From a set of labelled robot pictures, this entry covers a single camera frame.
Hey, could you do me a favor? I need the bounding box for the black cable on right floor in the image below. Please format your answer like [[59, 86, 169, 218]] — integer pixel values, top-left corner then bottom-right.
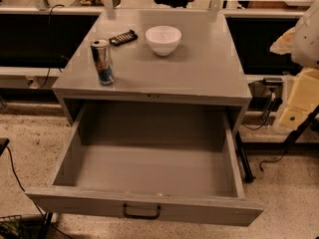
[[258, 149, 289, 172]]

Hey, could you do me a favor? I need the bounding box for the black drawer handle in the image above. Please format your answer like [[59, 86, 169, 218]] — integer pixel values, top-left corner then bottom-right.
[[123, 204, 161, 220]]

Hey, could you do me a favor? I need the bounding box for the white ceramic bowl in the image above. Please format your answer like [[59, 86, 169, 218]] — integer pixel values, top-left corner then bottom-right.
[[145, 26, 181, 56]]

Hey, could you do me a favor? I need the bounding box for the black snack bar wrapper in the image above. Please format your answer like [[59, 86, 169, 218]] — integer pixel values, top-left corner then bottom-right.
[[109, 30, 138, 47]]

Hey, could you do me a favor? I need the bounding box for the black hanging cable left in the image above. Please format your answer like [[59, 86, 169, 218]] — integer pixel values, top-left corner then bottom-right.
[[39, 3, 66, 90]]

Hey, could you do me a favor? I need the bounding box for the open grey top drawer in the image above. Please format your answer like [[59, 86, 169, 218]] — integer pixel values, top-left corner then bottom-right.
[[26, 102, 263, 226]]

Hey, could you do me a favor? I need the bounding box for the silver blue redbull can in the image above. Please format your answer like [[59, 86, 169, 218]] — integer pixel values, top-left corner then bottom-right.
[[91, 38, 114, 86]]

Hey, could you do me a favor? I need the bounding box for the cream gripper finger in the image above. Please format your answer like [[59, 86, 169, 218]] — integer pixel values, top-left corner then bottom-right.
[[278, 68, 319, 129], [270, 28, 295, 55]]

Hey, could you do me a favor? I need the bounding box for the grey cabinet body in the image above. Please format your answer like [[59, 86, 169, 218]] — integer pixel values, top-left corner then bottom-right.
[[53, 9, 251, 131]]

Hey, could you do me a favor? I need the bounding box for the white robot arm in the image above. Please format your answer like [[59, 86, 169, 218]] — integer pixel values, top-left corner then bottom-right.
[[270, 0, 319, 129]]

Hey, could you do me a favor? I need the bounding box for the black floor cable left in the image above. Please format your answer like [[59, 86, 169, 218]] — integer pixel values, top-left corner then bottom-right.
[[5, 145, 73, 239]]

